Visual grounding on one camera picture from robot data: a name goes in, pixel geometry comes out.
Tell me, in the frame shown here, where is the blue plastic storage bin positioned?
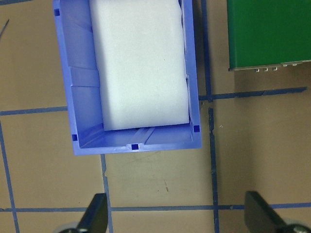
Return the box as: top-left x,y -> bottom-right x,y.
52,0 -> 203,156

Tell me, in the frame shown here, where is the white foam pad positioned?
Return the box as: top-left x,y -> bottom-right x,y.
89,0 -> 190,132

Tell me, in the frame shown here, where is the green conveyor belt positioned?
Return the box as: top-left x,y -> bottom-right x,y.
227,0 -> 311,73

